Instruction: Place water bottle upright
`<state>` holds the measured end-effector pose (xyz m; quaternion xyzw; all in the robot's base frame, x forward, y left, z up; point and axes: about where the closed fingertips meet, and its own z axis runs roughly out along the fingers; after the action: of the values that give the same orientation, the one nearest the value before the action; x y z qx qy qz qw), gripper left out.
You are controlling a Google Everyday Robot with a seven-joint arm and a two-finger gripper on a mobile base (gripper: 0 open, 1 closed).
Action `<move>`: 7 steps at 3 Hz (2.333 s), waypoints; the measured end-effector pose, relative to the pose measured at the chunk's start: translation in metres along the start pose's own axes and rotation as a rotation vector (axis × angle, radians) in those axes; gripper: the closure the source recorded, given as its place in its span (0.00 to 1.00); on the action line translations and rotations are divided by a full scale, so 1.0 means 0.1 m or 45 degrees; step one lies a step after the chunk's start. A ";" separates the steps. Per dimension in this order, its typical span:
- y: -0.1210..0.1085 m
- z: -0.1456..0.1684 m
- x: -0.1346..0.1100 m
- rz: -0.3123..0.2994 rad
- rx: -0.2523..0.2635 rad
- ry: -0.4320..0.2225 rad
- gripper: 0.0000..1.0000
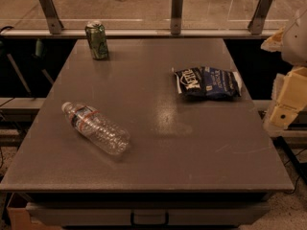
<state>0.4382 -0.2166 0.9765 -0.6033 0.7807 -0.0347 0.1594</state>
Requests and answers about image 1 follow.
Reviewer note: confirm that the grey drawer with handle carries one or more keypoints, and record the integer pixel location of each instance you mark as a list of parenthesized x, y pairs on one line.
[(223, 214)]

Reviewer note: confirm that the right metal rail bracket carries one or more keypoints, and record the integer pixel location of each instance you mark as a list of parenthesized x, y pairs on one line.
[(257, 22)]

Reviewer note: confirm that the green soda can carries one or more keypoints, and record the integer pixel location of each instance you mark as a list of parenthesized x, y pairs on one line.
[(96, 38)]

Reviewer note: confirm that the horizontal metal rail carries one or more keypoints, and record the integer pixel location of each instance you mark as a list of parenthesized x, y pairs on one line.
[(78, 34)]

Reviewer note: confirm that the left metal rail bracket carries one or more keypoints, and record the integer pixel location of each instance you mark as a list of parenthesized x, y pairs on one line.
[(54, 25)]

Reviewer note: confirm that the clear plastic water bottle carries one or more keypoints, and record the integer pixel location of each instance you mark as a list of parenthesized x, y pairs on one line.
[(97, 128)]

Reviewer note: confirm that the cardboard box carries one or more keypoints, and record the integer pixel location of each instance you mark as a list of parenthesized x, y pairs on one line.
[(20, 218)]

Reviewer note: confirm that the blue snack bag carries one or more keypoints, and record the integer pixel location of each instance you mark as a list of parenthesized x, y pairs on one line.
[(208, 83)]

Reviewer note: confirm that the metal rail bracket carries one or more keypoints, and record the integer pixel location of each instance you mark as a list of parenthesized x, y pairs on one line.
[(176, 16), (54, 25), (257, 22)]

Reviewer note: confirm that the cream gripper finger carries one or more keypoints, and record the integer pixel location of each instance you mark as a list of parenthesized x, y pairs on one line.
[(274, 42), (289, 98)]

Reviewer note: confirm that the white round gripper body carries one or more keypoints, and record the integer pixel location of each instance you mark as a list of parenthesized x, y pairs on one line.
[(295, 43)]

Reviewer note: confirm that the middle metal rail bracket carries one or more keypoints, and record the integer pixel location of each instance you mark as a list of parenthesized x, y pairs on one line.
[(176, 16)]

